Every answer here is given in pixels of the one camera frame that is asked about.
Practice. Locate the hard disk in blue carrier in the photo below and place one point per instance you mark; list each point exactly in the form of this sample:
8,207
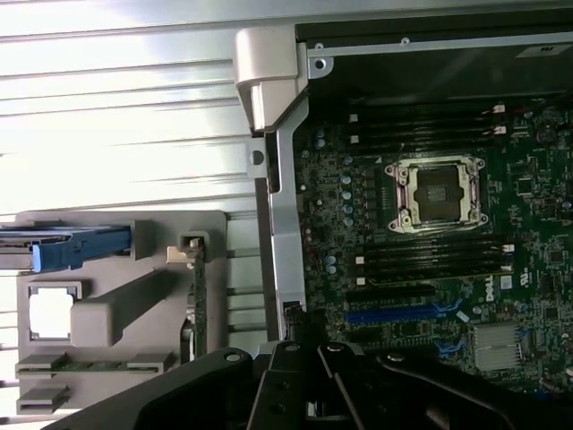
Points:
67,255

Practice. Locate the green RAM stick bare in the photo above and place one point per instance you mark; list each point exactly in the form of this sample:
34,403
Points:
94,365

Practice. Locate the silver CPU chip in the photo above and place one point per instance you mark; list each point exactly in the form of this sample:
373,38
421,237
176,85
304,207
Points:
51,311

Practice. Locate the metal CPU socket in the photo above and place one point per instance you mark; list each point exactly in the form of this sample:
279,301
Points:
436,195

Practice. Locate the open dark PC case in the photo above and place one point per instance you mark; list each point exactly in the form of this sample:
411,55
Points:
286,224

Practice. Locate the silver chipset heatsink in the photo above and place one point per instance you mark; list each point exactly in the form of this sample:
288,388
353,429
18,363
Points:
497,347

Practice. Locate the green Dell motherboard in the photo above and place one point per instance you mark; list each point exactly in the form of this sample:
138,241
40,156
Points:
515,224

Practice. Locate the long black expansion slot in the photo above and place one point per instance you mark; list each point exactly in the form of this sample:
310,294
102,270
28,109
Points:
389,294

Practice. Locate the black RAM slot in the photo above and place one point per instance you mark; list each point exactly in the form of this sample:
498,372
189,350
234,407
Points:
434,256
425,122
425,133
425,110
434,245
425,144
434,267

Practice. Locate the grey plastic parts rack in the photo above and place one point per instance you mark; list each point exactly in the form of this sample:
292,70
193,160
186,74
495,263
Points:
147,286

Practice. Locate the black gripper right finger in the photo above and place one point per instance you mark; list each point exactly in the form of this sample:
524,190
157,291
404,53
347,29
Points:
447,398

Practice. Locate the blue expansion slot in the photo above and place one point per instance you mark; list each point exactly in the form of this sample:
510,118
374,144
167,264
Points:
389,317

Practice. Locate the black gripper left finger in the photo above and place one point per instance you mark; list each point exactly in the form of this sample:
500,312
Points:
188,389

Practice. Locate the short black expansion slot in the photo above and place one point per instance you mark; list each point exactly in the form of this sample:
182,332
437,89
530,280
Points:
365,338

